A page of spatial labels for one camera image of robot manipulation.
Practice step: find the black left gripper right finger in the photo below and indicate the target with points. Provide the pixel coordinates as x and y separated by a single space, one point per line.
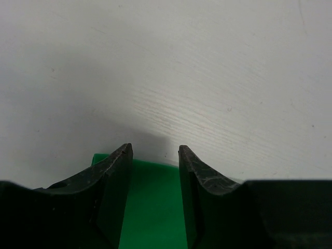
221 213

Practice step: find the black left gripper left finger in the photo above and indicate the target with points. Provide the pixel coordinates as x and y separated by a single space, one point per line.
85 210

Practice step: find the green t shirt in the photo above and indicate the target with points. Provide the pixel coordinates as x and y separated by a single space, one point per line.
153 216

